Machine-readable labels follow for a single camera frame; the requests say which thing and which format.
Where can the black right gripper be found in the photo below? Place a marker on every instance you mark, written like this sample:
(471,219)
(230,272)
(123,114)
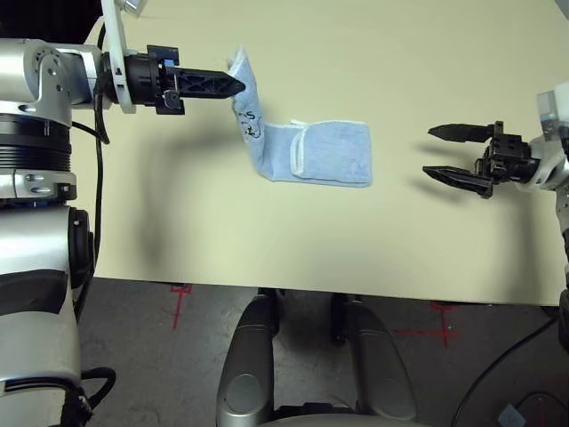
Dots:
(511,158)

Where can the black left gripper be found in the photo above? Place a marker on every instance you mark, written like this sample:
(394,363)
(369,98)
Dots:
(142,80)

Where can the light blue towel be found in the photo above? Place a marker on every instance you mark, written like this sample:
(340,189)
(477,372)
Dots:
(329,151)

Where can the small blue floor object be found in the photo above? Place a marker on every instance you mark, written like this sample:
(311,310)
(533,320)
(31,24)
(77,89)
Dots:
(511,417)

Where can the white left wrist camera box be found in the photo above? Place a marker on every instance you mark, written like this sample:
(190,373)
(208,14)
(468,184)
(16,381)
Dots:
(113,44)

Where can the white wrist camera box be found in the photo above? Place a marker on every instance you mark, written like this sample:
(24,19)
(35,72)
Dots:
(553,107)
(113,44)

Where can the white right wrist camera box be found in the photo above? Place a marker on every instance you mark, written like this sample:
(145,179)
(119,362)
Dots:
(553,107)

